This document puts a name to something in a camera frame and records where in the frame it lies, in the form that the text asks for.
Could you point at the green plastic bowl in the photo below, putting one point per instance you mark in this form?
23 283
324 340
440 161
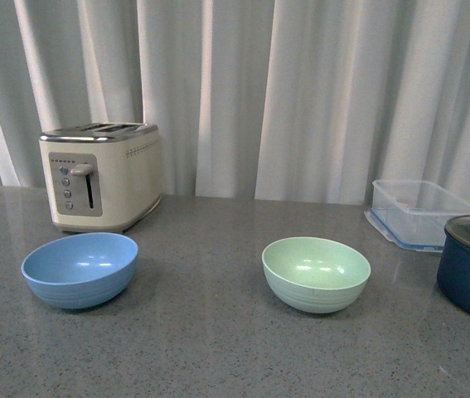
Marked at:
315 275

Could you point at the blue plastic bowl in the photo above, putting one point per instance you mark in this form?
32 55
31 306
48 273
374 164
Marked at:
81 271

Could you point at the white curtain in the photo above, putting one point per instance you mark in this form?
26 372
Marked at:
283 100

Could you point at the cream two-slot toaster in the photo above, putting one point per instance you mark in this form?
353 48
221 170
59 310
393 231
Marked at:
102 176

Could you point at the clear plastic food container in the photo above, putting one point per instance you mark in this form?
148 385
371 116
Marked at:
413 213

